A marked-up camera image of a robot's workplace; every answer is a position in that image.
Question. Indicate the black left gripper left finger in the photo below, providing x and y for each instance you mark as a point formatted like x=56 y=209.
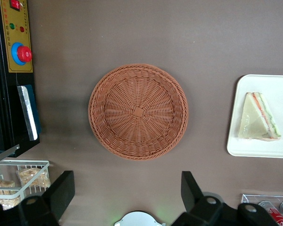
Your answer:
x=59 y=190

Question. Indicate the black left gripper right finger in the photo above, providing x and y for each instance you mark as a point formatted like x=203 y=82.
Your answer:
x=191 y=190

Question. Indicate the triangle sandwich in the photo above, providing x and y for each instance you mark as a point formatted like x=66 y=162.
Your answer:
x=252 y=117

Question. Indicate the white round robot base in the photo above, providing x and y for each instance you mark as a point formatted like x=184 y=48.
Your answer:
x=138 y=219

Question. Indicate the large round brown wicker basket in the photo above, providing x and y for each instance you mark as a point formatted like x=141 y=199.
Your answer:
x=160 y=94

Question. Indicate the white rectangular plastic tray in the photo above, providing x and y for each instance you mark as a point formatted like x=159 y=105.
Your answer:
x=278 y=82

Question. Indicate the clear acrylic can holder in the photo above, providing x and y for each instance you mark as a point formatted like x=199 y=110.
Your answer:
x=246 y=197

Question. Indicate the black sealing machine yellow panel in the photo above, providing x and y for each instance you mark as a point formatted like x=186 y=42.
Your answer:
x=4 y=106

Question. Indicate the red emergency push button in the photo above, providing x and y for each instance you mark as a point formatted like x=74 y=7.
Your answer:
x=23 y=54

